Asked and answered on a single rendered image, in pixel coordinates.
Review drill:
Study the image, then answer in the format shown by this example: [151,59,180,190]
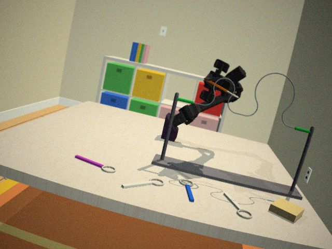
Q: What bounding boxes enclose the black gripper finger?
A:
[203,80,217,92]
[205,71,222,82]

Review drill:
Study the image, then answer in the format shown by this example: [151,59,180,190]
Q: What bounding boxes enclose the yellow rectangular block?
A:
[269,198,305,222]

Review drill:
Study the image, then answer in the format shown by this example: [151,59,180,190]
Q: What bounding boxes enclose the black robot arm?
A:
[172,66,246,129]

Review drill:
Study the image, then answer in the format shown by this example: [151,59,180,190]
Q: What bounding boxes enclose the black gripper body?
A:
[200,59,229,103]

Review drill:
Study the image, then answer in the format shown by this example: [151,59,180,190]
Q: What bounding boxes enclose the grey ring with blue handle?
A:
[179,179,194,202]

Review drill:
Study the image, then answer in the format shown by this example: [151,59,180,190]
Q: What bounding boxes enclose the purple handle with grey loop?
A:
[75,155,116,173]

